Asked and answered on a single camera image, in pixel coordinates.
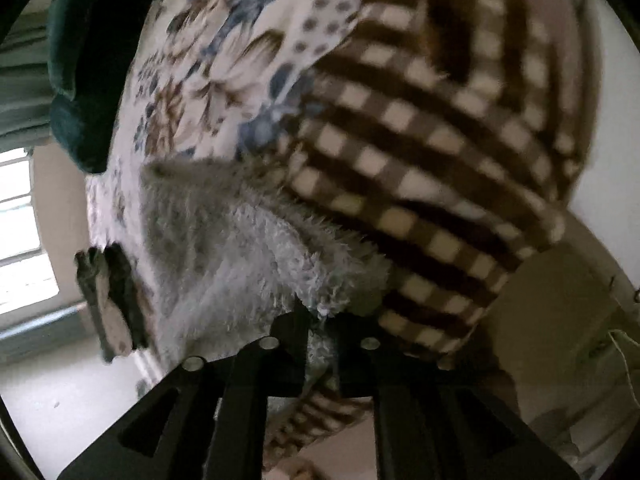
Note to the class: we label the dark green pillow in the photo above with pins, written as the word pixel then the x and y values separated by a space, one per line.
pixel 91 46

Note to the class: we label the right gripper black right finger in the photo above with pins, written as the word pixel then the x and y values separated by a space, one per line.
pixel 431 423

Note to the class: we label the window with white frame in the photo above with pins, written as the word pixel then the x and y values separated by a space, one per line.
pixel 27 276

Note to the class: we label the floral white bed blanket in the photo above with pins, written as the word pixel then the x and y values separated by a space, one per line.
pixel 236 81

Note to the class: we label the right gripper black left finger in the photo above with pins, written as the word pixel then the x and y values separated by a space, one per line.
pixel 204 420

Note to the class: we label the brown checkered blanket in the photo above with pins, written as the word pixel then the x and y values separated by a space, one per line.
pixel 447 133

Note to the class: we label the grey curtain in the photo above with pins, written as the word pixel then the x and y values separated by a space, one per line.
pixel 25 93

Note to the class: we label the folded white garment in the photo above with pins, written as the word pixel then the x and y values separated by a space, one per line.
pixel 117 333

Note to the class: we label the grey fluffy fleece pants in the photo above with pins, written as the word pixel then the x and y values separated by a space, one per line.
pixel 226 252

